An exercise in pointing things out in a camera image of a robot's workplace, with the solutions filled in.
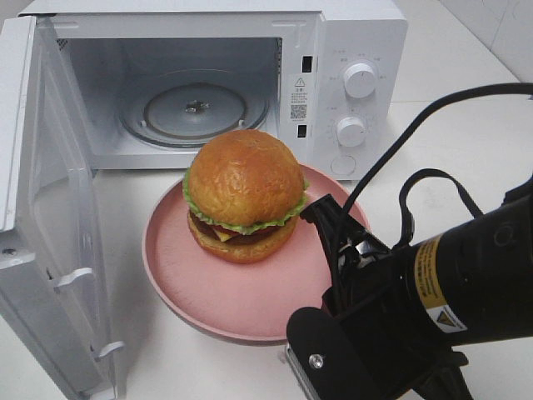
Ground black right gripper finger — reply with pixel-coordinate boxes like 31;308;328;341
300;194;375;288

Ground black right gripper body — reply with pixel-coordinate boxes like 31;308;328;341
324;250;466;399

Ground round white door release button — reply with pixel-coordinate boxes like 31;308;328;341
331;155;356;176

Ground toy hamburger with lettuce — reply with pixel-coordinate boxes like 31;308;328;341
182;129;308;263

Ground pink round plate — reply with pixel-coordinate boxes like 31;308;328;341
142;183;331;343

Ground white microwave door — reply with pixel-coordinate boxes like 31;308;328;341
1;15;123;399

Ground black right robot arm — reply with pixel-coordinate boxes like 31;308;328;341
295;168;532;399

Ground lower white timer knob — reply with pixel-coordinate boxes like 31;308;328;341
336;117;366;148

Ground upper white power knob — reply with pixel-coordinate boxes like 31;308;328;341
342;62;377;99

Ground glass microwave turntable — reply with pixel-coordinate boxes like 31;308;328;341
120;69;275;148

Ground white microwave oven body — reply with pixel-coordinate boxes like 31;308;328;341
16;1;407;180

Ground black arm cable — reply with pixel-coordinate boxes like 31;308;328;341
328;82;533;293

